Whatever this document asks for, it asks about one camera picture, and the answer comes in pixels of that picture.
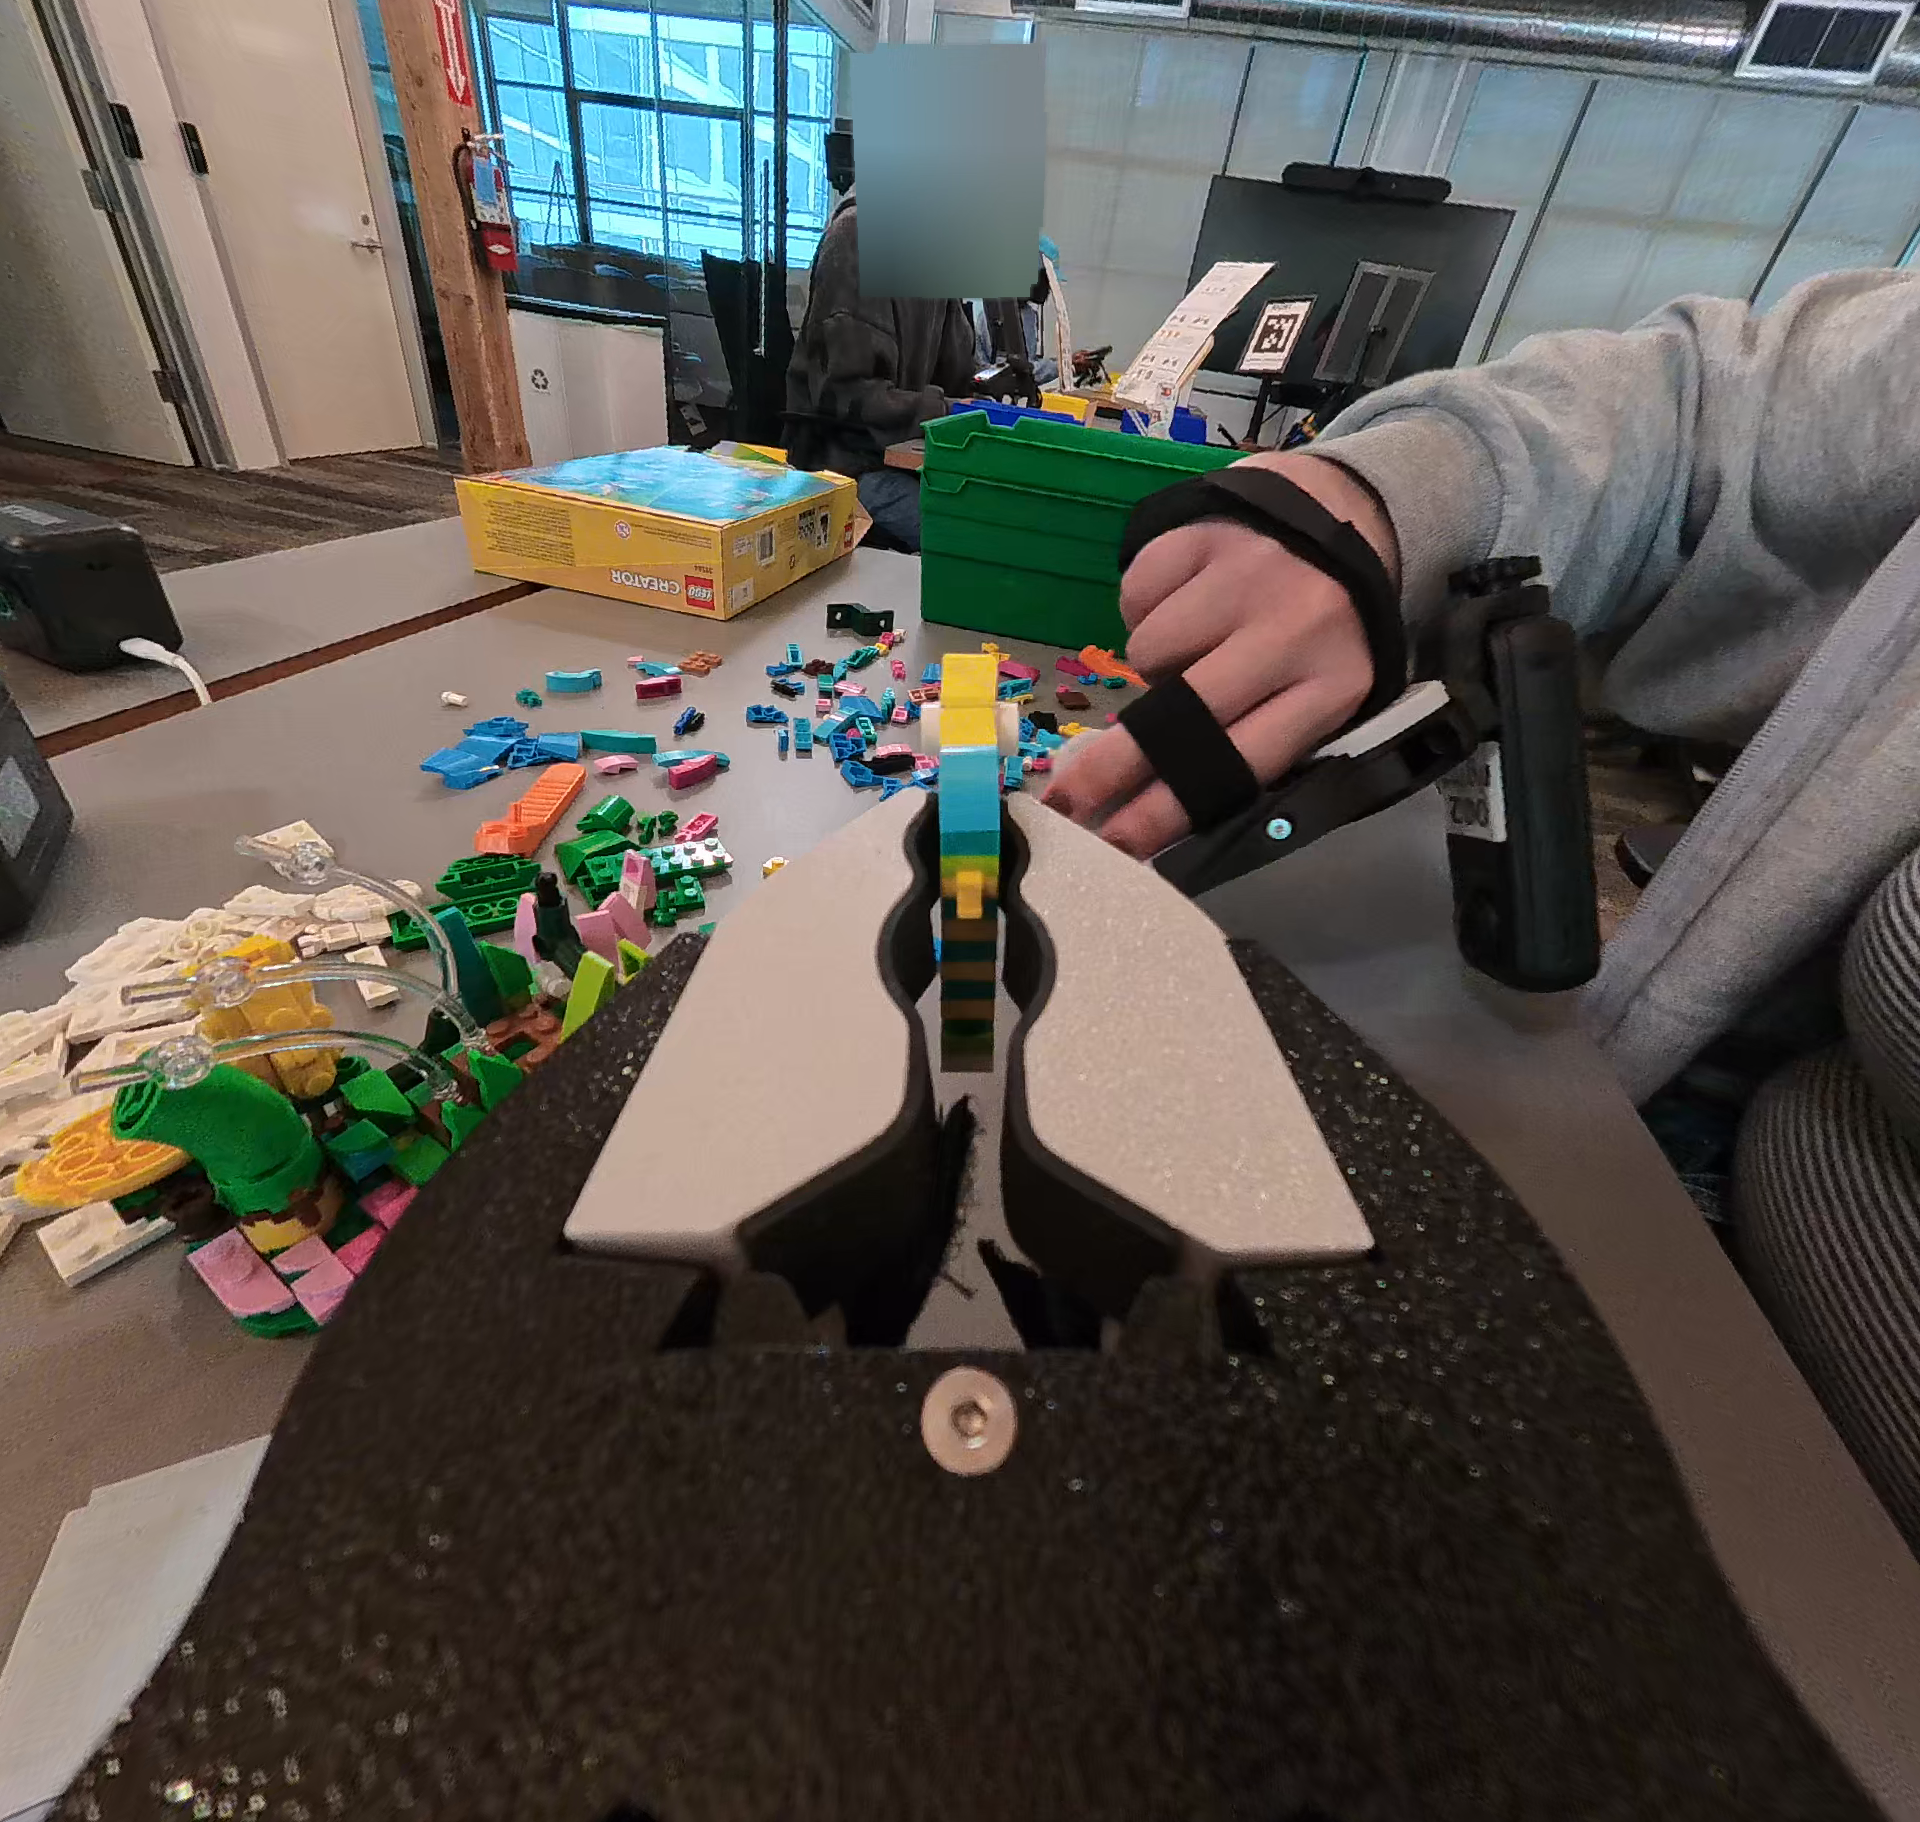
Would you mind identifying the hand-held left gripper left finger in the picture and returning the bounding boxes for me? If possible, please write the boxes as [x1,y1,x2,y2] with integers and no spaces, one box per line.
[562,799,978,1343]

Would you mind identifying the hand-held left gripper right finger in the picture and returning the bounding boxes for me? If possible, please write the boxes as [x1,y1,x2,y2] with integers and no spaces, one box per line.
[997,792,1380,1331]

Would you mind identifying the striped brick tower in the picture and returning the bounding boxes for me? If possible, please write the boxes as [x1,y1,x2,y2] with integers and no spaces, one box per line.
[922,651,1022,1073]

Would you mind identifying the person's right forearm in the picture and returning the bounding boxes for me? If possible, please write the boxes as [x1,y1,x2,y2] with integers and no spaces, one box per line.
[1297,268,1920,759]

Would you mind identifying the person's right hand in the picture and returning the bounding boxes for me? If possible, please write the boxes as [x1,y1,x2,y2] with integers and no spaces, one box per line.
[1041,493,1383,863]

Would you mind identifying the person's grey jacket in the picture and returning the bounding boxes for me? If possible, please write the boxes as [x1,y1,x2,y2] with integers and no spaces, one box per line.
[1581,507,1920,1106]

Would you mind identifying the scattered small colourful bricks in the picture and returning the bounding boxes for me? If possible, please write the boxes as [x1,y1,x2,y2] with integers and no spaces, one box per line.
[421,631,1155,805]

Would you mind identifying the pile of green bricks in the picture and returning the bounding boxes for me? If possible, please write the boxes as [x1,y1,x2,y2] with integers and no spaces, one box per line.
[388,792,740,956]

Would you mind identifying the orange brick separator tool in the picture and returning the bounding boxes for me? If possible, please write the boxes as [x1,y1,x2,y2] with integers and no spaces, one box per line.
[479,760,589,858]

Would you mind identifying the green plastic bin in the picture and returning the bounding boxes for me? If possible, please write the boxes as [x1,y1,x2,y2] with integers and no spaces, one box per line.
[917,472,1203,562]
[917,537,1157,658]
[917,409,1257,493]

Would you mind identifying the person's striped clothing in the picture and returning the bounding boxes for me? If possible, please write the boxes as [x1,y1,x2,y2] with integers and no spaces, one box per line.
[1729,882,1920,1495]

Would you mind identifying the black framed stand device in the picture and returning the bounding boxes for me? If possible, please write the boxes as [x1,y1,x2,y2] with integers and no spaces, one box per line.
[1320,261,1437,388]

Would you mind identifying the blue plastic bin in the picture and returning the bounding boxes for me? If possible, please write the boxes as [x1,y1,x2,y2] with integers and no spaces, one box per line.
[947,396,1211,442]

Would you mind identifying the yellow toy brick box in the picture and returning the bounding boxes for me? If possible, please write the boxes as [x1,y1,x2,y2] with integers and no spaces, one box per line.
[455,445,872,621]

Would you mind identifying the green and pink brick model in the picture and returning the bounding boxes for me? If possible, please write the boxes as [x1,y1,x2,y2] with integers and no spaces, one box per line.
[15,831,665,1343]

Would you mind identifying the large black screen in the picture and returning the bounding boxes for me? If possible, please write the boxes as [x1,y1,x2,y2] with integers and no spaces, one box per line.
[1186,175,1517,421]

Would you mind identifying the white instruction sheet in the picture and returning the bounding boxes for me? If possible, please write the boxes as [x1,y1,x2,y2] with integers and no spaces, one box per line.
[1117,260,1278,421]

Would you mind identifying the black video bar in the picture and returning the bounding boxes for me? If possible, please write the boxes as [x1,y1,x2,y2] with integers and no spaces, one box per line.
[1281,160,1456,206]

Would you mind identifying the pile of white bricks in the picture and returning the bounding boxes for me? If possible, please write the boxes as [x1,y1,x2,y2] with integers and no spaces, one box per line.
[0,820,410,1285]

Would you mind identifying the white recycling bin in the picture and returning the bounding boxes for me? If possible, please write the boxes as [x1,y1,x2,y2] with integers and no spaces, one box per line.
[508,306,672,466]

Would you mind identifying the black office chair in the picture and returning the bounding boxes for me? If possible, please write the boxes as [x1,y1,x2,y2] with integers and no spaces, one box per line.
[701,251,798,451]

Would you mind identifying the dark grey box device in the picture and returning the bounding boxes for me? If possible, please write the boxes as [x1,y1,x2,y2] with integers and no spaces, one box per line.
[0,681,75,940]

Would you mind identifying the black desktop device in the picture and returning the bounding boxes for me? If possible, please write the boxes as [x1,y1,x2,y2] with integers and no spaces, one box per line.
[0,501,187,673]

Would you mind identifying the wooden pillar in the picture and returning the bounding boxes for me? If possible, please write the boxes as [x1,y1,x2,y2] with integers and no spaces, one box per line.
[361,0,536,476]

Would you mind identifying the red fire extinguisher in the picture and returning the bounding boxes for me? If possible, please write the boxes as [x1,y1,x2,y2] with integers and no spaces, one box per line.
[453,130,521,277]

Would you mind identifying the light grey flat sheet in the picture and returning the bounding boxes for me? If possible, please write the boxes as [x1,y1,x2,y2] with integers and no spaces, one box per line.
[0,1433,273,1817]

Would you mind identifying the large glass window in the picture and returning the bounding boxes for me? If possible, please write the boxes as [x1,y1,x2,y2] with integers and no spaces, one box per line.
[451,0,842,282]

